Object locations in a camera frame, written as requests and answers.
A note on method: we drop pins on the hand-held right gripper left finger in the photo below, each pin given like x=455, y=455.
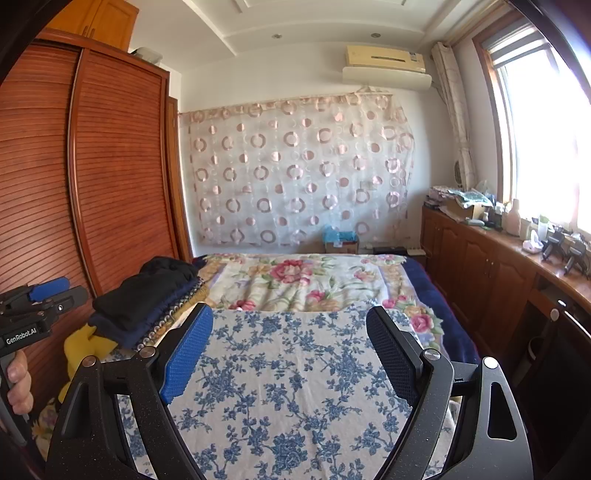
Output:
x=189, y=355

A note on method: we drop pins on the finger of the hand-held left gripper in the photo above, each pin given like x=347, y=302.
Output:
x=69, y=297
x=48, y=286

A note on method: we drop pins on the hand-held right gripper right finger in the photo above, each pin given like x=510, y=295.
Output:
x=392, y=355

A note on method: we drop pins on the black printed t-shirt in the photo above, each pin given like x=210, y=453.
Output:
x=138, y=295

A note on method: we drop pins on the folded navy clothes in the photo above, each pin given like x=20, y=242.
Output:
x=138, y=336

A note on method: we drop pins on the person's left hand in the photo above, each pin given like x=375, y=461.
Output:
x=18, y=392

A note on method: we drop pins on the yellow plush toy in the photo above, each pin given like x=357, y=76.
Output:
x=78, y=346

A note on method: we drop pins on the navy blanket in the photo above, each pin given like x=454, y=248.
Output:
x=448, y=304

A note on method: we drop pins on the yellow flower-print blanket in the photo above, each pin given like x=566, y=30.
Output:
x=41, y=415

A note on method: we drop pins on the blue floral bed sheet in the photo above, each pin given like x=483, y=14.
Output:
x=300, y=392

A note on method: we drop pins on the pink floral quilt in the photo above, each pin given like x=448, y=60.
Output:
x=300, y=286

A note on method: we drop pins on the cardboard box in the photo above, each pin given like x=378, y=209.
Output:
x=344, y=248

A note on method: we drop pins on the wooden louvered wardrobe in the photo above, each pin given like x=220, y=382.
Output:
x=115, y=184

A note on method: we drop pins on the wooden cabinet counter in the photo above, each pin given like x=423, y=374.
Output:
x=471, y=258

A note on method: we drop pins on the blue plastic bag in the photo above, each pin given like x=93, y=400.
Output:
x=337, y=233

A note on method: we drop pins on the pile of papers and bags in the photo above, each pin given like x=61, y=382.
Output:
x=457, y=196

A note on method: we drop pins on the white bottle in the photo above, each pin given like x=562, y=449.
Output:
x=511, y=217

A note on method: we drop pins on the small white fan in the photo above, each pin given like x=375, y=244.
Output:
x=457, y=173

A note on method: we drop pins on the spare grey gripper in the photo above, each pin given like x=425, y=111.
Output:
x=553, y=244
x=575, y=256

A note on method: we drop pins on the circle-patterned sheer curtain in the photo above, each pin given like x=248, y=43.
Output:
x=295, y=175

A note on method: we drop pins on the beige window curtain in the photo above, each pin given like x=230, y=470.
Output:
x=455, y=115

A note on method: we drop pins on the grey box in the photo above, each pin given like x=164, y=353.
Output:
x=148, y=54

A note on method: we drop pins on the wooden framed window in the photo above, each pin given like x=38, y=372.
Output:
x=545, y=138

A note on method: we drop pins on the wall air conditioner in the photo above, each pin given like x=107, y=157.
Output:
x=383, y=60

